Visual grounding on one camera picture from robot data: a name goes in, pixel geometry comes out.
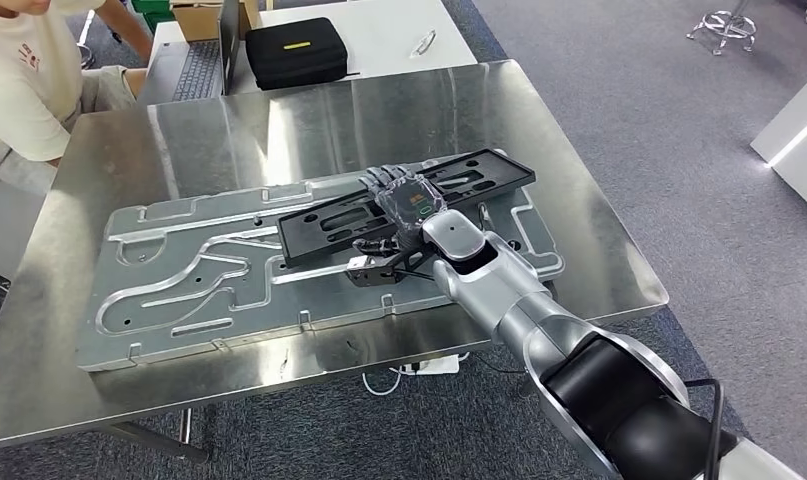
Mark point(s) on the person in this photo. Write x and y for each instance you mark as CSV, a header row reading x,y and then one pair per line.
x,y
25,99

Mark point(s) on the clear safety glasses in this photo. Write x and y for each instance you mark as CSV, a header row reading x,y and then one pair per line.
x,y
421,45

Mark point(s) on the person's forearm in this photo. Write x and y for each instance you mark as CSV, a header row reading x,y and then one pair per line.
x,y
128,30

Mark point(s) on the cardboard box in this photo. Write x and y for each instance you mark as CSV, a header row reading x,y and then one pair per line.
x,y
198,23

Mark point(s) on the white desk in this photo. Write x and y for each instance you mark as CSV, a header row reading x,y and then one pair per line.
x,y
390,40

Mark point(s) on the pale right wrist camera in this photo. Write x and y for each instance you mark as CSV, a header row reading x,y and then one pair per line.
x,y
360,272

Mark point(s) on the stamped grey metal panel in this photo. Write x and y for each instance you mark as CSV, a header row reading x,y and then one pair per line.
x,y
178,331

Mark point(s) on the black plastic plate bracket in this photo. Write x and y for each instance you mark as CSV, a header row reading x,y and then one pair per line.
x,y
294,248

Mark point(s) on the grey laptop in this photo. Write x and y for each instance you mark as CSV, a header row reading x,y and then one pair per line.
x,y
198,69

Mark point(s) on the white lit plinth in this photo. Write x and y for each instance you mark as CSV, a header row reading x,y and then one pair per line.
x,y
800,172

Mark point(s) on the chrome stool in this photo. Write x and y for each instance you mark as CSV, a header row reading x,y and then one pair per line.
x,y
726,20

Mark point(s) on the steel workbench table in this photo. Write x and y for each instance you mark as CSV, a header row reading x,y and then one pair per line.
x,y
277,126

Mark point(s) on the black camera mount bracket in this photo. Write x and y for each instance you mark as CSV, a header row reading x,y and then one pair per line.
x,y
403,265

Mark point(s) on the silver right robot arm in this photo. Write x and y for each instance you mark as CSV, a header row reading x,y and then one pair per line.
x,y
509,285

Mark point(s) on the green box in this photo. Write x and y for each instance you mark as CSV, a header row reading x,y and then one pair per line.
x,y
152,10

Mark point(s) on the white power strip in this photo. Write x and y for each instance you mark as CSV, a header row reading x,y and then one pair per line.
x,y
436,366

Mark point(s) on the black zip case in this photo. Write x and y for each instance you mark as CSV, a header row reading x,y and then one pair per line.
x,y
297,60

